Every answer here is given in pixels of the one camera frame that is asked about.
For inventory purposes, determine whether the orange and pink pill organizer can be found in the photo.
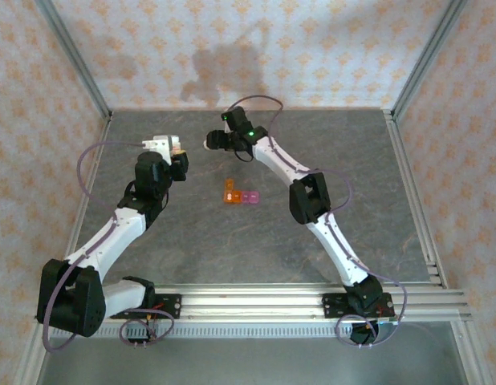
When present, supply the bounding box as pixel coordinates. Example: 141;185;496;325
222;178;260;206

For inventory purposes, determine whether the grey metal sheet shelf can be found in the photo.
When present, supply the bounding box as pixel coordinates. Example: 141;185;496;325
35;336;470;385

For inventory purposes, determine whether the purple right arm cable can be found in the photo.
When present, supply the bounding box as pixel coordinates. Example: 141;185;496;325
225;94;408;349

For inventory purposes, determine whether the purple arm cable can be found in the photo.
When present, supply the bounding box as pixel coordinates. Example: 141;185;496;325
225;94;408;349
43;140;175;354

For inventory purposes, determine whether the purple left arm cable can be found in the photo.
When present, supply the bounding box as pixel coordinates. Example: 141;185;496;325
43;140;175;354

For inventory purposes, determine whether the aluminium table side rail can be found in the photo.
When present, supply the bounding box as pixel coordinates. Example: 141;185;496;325
384;110;448;290
55;111;113;290

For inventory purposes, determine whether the aluminium frame corner post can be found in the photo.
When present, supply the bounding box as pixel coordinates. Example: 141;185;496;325
34;0;113;118
391;0;470;120

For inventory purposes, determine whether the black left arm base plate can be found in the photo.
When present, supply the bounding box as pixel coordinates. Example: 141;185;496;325
109;294;182;321

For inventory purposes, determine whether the aluminium cross rail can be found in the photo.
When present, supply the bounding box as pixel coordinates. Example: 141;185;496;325
34;283;472;323

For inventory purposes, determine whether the grey slotted cable duct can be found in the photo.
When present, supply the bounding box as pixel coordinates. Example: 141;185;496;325
51;323;457;340

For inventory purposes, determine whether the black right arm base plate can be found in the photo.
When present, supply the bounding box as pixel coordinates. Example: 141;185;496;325
322;292;394;320

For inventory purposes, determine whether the aluminium frame leg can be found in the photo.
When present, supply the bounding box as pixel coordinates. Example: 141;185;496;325
452;320;488;385
14;320;52;385

